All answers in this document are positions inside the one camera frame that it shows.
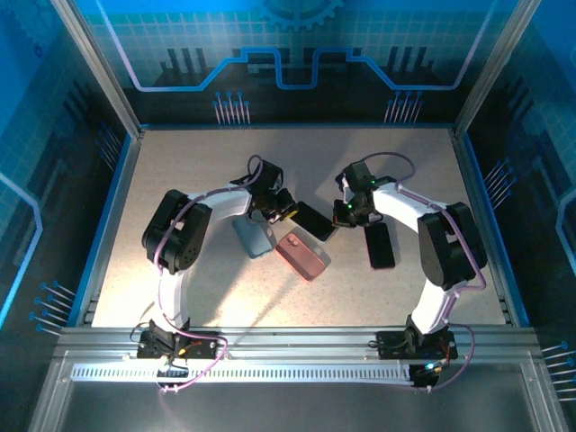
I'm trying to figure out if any black phone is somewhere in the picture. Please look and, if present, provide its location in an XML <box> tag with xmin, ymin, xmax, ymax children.
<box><xmin>292</xmin><ymin>201</ymin><xmax>339</xmax><ymax>242</ymax></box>
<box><xmin>363</xmin><ymin>222</ymin><xmax>397</xmax><ymax>270</ymax></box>

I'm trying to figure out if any blue phone case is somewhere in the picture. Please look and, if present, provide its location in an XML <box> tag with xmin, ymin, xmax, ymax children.
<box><xmin>231</xmin><ymin>217</ymin><xmax>276</xmax><ymax>260</ymax></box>

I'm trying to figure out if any pink phone case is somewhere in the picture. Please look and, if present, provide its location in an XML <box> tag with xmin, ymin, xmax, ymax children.
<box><xmin>274</xmin><ymin>232</ymin><xmax>328</xmax><ymax>283</ymax></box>

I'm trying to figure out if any aluminium cross beam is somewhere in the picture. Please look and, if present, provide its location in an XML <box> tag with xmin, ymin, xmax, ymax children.
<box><xmin>53</xmin><ymin>327</ymin><xmax>541</xmax><ymax>361</ymax></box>

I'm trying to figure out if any small circuit board with LED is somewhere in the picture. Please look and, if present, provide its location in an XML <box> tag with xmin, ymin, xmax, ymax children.
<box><xmin>411</xmin><ymin>359</ymin><xmax>446</xmax><ymax>388</ymax></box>

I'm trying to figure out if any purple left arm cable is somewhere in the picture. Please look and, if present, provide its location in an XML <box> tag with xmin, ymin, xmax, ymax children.
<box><xmin>130</xmin><ymin>155</ymin><xmax>265</xmax><ymax>397</ymax></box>

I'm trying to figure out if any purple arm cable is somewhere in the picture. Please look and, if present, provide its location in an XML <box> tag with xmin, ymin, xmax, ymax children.
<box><xmin>130</xmin><ymin>155</ymin><xmax>265</xmax><ymax>397</ymax></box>
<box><xmin>362</xmin><ymin>151</ymin><xmax>487</xmax><ymax>392</ymax></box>

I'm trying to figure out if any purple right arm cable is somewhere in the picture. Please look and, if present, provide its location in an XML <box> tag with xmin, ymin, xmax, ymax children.
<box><xmin>362</xmin><ymin>151</ymin><xmax>487</xmax><ymax>392</ymax></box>

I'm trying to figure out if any aluminium side rail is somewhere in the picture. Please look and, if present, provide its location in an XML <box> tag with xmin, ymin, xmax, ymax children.
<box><xmin>67</xmin><ymin>130</ymin><xmax>145</xmax><ymax>329</ymax></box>
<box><xmin>452</xmin><ymin>128</ymin><xmax>528</xmax><ymax>329</ymax></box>

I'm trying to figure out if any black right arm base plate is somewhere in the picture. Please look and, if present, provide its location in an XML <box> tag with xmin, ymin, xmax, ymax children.
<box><xmin>376</xmin><ymin>330</ymin><xmax>459</xmax><ymax>360</ymax></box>

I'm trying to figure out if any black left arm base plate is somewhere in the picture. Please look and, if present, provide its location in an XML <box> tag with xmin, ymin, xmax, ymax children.
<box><xmin>137</xmin><ymin>330</ymin><xmax>220</xmax><ymax>360</ymax></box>

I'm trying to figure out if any white slotted cable duct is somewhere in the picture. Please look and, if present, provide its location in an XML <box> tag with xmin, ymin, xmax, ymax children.
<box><xmin>70</xmin><ymin>363</ymin><xmax>413</xmax><ymax>383</ymax></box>

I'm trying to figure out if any aluminium frame post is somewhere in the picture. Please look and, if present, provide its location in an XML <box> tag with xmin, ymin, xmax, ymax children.
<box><xmin>49</xmin><ymin>0</ymin><xmax>145</xmax><ymax>139</ymax></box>
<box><xmin>452</xmin><ymin>0</ymin><xmax>544</xmax><ymax>136</ymax></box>

